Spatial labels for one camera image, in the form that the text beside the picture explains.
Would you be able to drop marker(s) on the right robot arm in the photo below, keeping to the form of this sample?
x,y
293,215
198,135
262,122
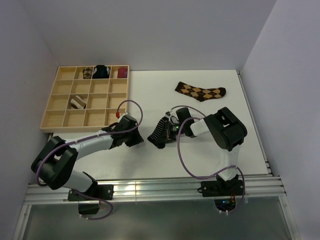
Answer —
x,y
226,129

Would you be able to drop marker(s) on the rolled black blue sock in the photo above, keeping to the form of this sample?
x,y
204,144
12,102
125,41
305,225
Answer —
x,y
101,72

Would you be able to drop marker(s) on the rolled red sock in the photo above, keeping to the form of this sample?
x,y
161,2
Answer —
x,y
122,73

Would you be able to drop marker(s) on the wooden compartment tray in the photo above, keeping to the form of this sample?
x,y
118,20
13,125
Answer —
x,y
104,97

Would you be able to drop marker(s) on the tan brown striped sock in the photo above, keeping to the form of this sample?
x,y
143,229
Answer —
x,y
76,102

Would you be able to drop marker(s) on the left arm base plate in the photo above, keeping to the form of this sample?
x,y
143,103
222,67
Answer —
x,y
91,201

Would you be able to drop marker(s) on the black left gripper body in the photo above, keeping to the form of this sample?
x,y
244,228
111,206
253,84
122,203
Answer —
x,y
132,138

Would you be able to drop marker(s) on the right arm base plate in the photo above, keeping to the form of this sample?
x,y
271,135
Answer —
x,y
229,190

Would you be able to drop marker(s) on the aluminium rail frame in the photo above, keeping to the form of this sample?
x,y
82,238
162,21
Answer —
x,y
154,198

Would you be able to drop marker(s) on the brown argyle sock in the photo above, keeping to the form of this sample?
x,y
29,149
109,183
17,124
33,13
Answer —
x,y
200,94

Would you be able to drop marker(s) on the rolled argyle sock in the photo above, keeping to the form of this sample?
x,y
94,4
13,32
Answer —
x,y
87,72

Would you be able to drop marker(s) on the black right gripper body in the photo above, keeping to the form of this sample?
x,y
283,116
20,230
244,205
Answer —
x,y
172,130

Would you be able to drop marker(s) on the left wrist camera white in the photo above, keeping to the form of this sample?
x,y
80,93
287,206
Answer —
x,y
120,114

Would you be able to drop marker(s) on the black white striped sock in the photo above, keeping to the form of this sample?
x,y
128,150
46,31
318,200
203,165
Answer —
x,y
161,134

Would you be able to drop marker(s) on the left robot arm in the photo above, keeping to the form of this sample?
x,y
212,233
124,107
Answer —
x,y
55,163

